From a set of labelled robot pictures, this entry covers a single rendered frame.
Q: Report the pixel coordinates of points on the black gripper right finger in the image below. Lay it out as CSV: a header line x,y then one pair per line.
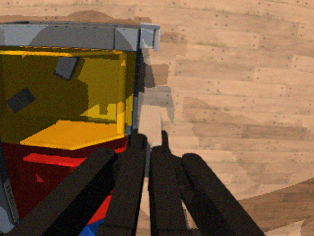
x,y
213,208

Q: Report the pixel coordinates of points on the red bin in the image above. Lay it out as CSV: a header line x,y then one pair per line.
x,y
31,181

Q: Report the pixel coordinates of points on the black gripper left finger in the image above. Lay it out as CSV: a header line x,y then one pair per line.
x,y
67,209

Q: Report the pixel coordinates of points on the yellow bin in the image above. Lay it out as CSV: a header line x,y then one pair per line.
x,y
86,110

